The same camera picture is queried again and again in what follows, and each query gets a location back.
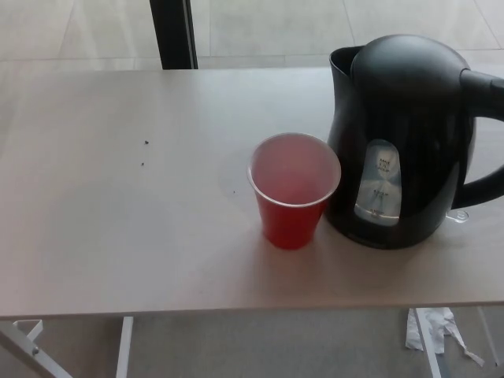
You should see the black electric kettle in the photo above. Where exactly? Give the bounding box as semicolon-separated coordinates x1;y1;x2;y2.
325;33;504;251

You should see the red plastic cup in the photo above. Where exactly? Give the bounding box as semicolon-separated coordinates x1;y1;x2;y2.
246;132;342;250

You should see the white metal table leg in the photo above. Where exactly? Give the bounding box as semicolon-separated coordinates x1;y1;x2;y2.
115;316;135;378
477;306;504;355
413;308;448;378

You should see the crumpled white paper scrap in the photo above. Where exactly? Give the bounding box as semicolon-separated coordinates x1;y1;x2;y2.
404;306;486;365

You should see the white metal diagonal table brace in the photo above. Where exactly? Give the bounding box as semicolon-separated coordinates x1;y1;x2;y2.
0;319;76;378

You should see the black window frame post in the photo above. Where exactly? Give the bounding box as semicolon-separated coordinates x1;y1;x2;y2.
149;0;200;71

